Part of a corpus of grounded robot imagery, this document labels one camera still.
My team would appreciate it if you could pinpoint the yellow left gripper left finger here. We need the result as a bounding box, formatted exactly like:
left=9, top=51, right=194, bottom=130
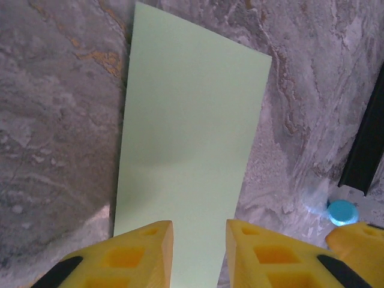
left=31, top=220, right=175, bottom=288

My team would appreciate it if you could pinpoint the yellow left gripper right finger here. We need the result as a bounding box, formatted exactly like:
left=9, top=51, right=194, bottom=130
left=225, top=219, right=377, bottom=288

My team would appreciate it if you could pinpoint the light green paper sheet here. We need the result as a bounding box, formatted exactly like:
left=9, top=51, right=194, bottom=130
left=113, top=1, right=273, bottom=288

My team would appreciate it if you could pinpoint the light blue marker pen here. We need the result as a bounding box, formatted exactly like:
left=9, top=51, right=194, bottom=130
left=326, top=198, right=360, bottom=227

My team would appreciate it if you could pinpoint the black and grey chessboard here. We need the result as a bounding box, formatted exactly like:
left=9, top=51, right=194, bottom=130
left=337, top=61, right=384, bottom=197

